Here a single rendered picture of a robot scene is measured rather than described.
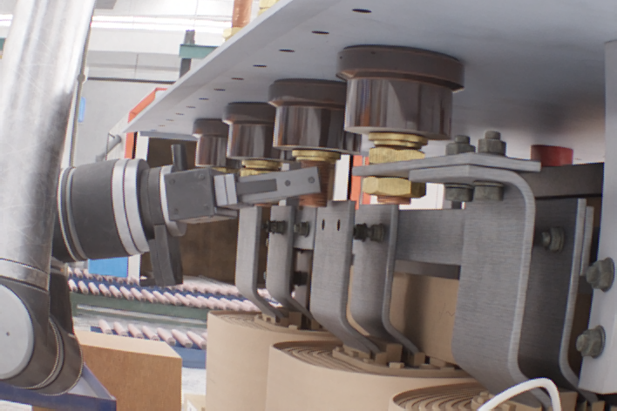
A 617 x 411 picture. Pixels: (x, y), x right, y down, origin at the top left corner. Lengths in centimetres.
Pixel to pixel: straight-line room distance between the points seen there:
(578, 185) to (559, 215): 60
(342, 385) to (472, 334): 30
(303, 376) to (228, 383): 43
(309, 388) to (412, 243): 18
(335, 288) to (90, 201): 27
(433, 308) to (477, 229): 36
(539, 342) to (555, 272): 5
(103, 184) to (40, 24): 21
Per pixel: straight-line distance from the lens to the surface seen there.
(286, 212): 164
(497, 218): 81
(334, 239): 122
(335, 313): 119
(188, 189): 119
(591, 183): 137
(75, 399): 175
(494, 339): 79
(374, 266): 123
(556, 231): 80
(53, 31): 115
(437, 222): 108
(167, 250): 123
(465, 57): 96
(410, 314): 127
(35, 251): 111
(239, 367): 155
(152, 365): 240
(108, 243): 124
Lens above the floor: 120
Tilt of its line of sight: 2 degrees up
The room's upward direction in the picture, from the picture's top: 5 degrees clockwise
